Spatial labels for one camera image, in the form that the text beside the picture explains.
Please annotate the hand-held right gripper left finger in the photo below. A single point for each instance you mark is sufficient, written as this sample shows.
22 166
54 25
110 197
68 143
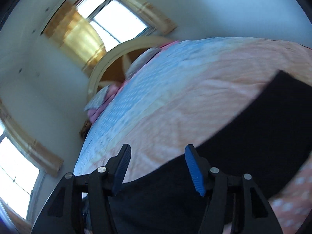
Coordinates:
121 168

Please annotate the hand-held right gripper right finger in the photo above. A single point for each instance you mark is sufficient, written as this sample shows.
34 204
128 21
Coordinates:
196 173

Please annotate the black pants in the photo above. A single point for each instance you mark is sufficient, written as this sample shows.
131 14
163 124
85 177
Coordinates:
243 126

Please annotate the brown patterned cushion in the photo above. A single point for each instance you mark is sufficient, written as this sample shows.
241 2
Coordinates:
85 130

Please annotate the grey patterned pillow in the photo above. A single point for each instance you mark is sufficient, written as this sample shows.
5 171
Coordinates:
97 98

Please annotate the pink folded blanket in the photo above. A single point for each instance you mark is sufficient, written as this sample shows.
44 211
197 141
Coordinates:
109 95

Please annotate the pink polka dot bed sheet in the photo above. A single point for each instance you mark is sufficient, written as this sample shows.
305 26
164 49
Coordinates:
195 90

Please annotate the cream wooden headboard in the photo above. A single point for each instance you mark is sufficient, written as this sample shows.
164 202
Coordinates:
97 70

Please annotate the window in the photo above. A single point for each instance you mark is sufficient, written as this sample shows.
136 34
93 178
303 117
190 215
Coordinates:
117 17
17 175

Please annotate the striped pillow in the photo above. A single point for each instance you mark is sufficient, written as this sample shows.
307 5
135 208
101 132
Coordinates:
141 63

